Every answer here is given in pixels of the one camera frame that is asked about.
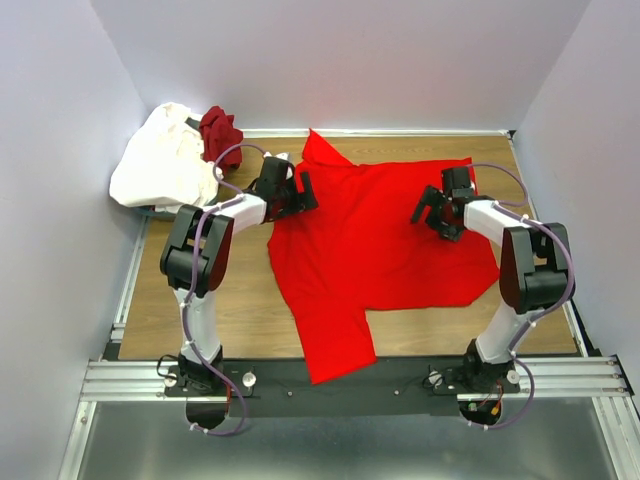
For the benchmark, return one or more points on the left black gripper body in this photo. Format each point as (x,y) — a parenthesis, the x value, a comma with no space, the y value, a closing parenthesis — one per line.
(290,202)

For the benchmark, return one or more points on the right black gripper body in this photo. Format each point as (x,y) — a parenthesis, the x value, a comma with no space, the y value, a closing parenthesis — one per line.
(435,217)

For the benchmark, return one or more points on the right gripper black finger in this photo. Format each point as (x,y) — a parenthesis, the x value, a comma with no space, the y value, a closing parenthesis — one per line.
(431,197)
(421,214)

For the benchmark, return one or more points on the bright red t-shirt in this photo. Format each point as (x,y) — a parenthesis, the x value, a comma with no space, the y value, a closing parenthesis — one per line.
(359,251)

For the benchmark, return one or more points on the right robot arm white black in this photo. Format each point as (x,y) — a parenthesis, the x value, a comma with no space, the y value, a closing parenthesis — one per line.
(536,277)

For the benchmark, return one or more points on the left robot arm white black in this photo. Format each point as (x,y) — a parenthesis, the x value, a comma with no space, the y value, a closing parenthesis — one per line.
(195,260)

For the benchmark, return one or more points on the dark red t-shirt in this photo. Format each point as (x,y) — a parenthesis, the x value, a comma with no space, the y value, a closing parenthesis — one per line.
(218,132)

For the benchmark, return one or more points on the white t-shirt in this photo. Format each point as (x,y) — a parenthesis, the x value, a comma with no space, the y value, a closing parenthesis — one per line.
(162,167)

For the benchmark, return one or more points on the grey laundry basket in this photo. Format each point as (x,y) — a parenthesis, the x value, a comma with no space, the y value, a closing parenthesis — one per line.
(150,211)

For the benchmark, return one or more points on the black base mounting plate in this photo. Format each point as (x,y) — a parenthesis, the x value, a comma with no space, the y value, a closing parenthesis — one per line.
(281,388)

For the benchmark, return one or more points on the aluminium extrusion frame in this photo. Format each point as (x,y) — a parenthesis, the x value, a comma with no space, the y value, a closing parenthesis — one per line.
(573,416)

